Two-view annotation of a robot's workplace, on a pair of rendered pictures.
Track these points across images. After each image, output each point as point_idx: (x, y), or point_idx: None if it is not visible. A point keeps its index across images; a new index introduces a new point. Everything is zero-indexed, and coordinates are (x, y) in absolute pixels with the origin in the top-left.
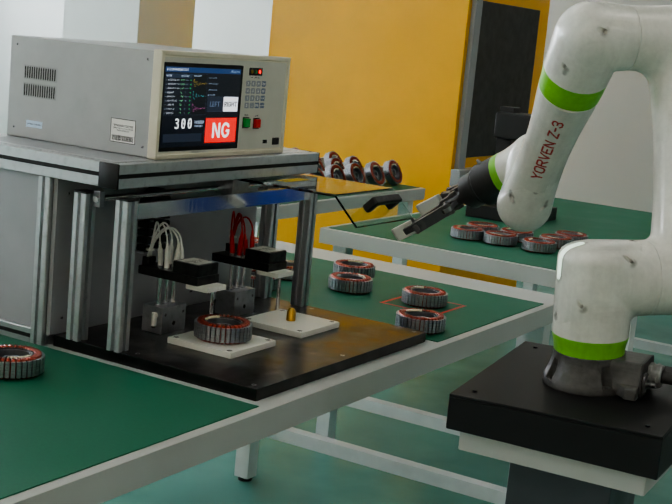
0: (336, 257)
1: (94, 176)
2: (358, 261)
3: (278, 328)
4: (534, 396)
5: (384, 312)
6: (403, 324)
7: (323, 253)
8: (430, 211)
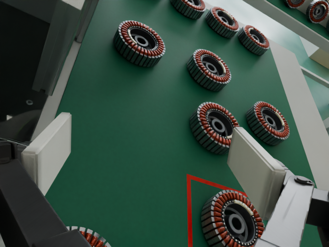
0: (302, 105)
1: None
2: (282, 121)
3: None
4: None
5: (138, 194)
6: None
7: (302, 95)
8: (11, 212)
